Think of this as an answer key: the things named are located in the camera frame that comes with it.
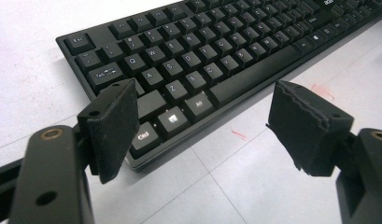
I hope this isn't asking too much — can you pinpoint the white table cover board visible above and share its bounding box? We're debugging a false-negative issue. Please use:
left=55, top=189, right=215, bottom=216
left=0, top=0, right=382, bottom=224

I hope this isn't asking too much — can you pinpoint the black computer keyboard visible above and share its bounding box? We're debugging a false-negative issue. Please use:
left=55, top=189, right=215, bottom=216
left=55, top=0, right=382, bottom=173

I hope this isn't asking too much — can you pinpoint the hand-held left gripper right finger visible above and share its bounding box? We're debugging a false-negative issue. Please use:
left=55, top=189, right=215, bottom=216
left=265, top=79, right=355, bottom=177

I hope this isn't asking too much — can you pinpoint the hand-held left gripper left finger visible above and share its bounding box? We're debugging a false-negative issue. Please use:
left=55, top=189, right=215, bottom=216
left=77, top=77, right=140, bottom=185

